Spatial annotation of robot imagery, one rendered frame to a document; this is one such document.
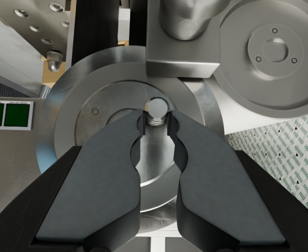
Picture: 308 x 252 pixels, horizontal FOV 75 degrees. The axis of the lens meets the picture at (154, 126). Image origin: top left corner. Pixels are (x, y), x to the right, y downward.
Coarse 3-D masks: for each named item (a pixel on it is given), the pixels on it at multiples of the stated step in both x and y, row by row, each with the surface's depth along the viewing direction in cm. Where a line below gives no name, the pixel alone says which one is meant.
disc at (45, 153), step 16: (112, 48) 17; (128, 48) 17; (144, 48) 17; (80, 64) 16; (96, 64) 16; (64, 80) 16; (192, 80) 16; (48, 96) 16; (64, 96) 16; (208, 96) 16; (48, 112) 16; (208, 112) 16; (48, 128) 16; (48, 144) 15; (48, 160) 15; (160, 208) 15; (144, 224) 15; (160, 224) 15
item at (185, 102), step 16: (112, 64) 16; (128, 64) 16; (144, 64) 16; (80, 80) 16; (96, 80) 16; (112, 80) 16; (144, 80) 16; (160, 80) 16; (176, 80) 16; (80, 96) 15; (176, 96) 16; (192, 96) 16; (64, 112) 15; (192, 112) 16; (64, 128) 15; (64, 144) 15; (176, 176) 15; (144, 192) 15; (160, 192) 15; (176, 192) 15; (144, 208) 15
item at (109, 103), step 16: (128, 80) 14; (96, 96) 14; (112, 96) 14; (128, 96) 14; (144, 96) 14; (160, 96) 14; (80, 112) 14; (96, 112) 14; (112, 112) 14; (128, 112) 14; (80, 128) 14; (96, 128) 14; (160, 128) 14; (80, 144) 14; (144, 144) 14; (160, 144) 14; (144, 160) 14; (160, 160) 14; (144, 176) 13; (160, 176) 14
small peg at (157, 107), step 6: (156, 96) 11; (150, 102) 11; (156, 102) 11; (162, 102) 11; (150, 108) 11; (156, 108) 11; (162, 108) 11; (168, 108) 11; (150, 114) 11; (156, 114) 11; (162, 114) 11; (150, 120) 12; (156, 120) 11; (162, 120) 12; (156, 126) 14
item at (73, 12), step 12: (72, 0) 19; (84, 0) 21; (96, 0) 26; (72, 12) 19; (84, 12) 21; (96, 12) 26; (108, 12) 33; (72, 24) 19; (84, 24) 22; (96, 24) 26; (108, 24) 33; (72, 36) 19; (84, 36) 22; (96, 36) 26; (108, 36) 34; (72, 48) 18; (84, 48) 22; (96, 48) 27; (72, 60) 19
